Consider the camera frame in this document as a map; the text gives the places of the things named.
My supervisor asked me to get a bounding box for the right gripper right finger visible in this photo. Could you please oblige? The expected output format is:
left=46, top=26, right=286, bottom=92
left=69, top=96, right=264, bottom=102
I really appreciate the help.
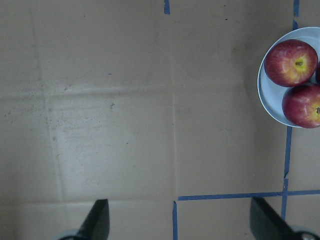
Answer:
left=249, top=196, right=320, bottom=240

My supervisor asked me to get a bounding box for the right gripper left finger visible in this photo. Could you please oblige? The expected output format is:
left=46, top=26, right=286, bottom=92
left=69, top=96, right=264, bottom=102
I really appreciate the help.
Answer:
left=74, top=199, right=110, bottom=240

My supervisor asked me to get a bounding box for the red apple plate front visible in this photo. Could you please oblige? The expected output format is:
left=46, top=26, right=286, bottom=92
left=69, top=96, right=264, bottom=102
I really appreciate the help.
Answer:
left=282, top=83, right=320, bottom=129

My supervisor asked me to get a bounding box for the red apple plate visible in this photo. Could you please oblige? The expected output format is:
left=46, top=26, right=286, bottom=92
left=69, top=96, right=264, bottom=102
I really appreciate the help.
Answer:
left=264, top=39, right=318, bottom=87
left=282, top=83, right=320, bottom=129
left=315, top=63, right=320, bottom=84

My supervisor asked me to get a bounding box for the light blue plate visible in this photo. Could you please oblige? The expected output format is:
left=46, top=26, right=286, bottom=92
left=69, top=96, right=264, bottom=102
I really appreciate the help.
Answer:
left=257, top=26, right=320, bottom=128

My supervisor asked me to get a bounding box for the red apple plate right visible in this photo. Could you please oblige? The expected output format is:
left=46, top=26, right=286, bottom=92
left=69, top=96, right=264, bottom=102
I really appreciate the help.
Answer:
left=315, top=63, right=320, bottom=84

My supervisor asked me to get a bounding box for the red apple plate left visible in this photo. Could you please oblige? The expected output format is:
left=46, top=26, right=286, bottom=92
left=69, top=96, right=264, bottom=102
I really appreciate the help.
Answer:
left=264, top=39, right=318, bottom=87

